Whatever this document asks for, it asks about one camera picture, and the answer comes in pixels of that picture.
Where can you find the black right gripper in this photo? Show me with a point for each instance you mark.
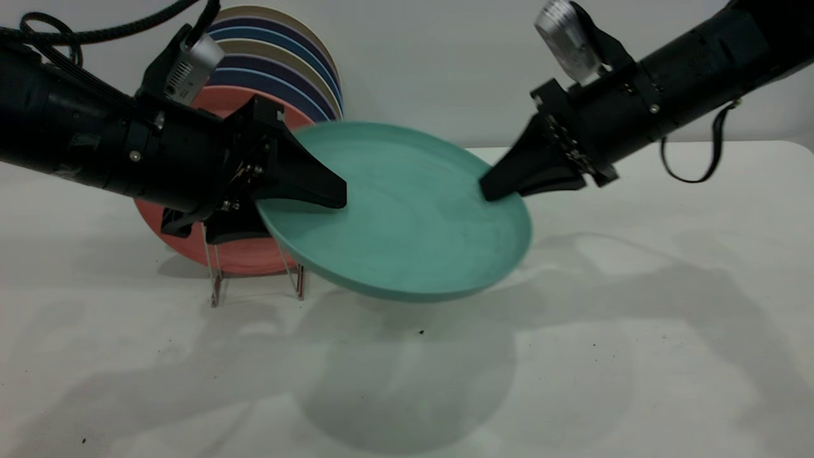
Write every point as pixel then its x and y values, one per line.
pixel 604 121

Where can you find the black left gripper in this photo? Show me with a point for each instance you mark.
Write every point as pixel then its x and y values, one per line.
pixel 191 159

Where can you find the green plastic plate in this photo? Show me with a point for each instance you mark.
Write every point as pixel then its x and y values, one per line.
pixel 413 222

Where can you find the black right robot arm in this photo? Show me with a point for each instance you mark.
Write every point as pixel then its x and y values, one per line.
pixel 712 51

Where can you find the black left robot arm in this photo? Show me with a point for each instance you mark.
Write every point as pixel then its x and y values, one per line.
pixel 51 114

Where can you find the pink plastic plate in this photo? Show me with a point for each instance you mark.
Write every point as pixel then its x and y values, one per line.
pixel 248 257

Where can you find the dark purple plastic plate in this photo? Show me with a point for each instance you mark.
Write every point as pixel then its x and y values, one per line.
pixel 267 22
pixel 267 62

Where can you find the beige plastic plate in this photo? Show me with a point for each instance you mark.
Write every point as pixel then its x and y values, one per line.
pixel 267 11
pixel 267 46

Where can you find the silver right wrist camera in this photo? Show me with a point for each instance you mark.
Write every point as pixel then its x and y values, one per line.
pixel 563 35

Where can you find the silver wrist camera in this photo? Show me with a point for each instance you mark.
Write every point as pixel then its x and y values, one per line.
pixel 191 67
pixel 563 35

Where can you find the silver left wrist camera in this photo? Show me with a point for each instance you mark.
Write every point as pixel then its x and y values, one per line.
pixel 191 67

